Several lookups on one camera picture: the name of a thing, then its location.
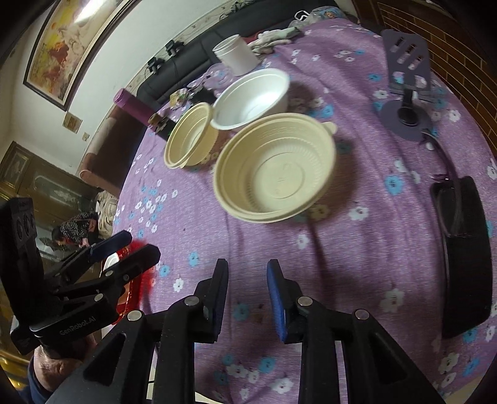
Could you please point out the grey phone stand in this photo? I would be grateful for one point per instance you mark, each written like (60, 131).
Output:
(409, 74)

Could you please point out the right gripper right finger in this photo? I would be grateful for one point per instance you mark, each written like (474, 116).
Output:
(343, 352)

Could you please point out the brown armchair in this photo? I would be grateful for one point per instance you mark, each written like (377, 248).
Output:
(107, 160)

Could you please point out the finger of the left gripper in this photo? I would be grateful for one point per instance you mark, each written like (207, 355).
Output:
(117, 276)
(79, 262)

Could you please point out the purple thermos bottle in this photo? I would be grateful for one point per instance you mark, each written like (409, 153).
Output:
(133, 106)

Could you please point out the red gold-rimmed flower plate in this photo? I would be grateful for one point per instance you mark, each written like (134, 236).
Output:
(130, 299)

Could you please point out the wooden side cabinet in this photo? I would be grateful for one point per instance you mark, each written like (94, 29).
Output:
(455, 57)

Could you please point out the white cloth gloves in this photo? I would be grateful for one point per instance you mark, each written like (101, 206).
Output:
(268, 40)

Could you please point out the person crouching on floor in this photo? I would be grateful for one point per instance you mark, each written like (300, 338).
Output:
(80, 230)

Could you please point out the black small cup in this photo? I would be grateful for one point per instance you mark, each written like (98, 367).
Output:
(161, 126)

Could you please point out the patterned cushion bundle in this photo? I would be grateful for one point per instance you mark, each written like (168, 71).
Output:
(106, 206)

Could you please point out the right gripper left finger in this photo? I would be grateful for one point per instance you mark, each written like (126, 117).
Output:
(151, 353)

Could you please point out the white foam deep bowl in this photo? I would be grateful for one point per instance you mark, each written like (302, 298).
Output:
(256, 95)

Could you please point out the white plastic tub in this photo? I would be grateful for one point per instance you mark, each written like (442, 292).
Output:
(235, 54)

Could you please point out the framed wall painting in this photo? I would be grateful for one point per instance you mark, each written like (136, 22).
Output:
(66, 44)

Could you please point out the beige ribbed plastic bowl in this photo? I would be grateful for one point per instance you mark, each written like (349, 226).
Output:
(276, 167)

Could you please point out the purple floral tablecloth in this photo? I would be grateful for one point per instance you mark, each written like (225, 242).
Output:
(371, 190)

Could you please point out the operator left hand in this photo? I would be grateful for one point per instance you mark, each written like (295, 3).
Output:
(51, 371)

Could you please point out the wooden glass cabinet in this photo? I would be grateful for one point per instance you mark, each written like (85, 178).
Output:
(57, 195)

